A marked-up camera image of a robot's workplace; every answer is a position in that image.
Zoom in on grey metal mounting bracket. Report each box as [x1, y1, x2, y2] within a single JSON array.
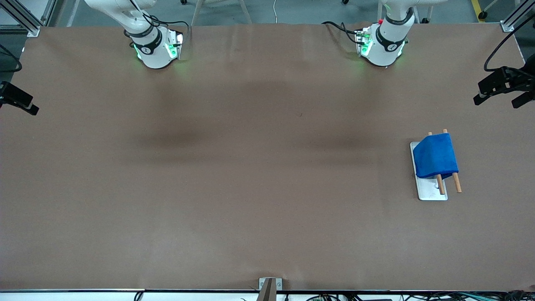
[[257, 278, 283, 301]]

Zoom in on black arm base cable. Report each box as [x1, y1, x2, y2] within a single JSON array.
[[150, 16, 191, 38], [322, 21, 362, 44]]

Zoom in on brown paper table cover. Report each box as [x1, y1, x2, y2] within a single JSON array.
[[0, 22, 535, 292]]

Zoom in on pale wooden stand legs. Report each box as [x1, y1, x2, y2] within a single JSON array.
[[190, 0, 253, 25]]

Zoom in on blue towel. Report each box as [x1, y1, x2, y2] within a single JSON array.
[[413, 133, 459, 179]]

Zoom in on black right arm base cable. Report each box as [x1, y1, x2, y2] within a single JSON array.
[[150, 16, 191, 38]]

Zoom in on black left arm base cable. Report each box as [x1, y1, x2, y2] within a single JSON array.
[[322, 21, 362, 44]]

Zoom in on aluminium frame profile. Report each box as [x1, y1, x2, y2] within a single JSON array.
[[0, 0, 41, 37], [500, 0, 535, 32]]

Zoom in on white towel rack wooden bars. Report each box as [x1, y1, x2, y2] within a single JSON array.
[[410, 129, 463, 201]]

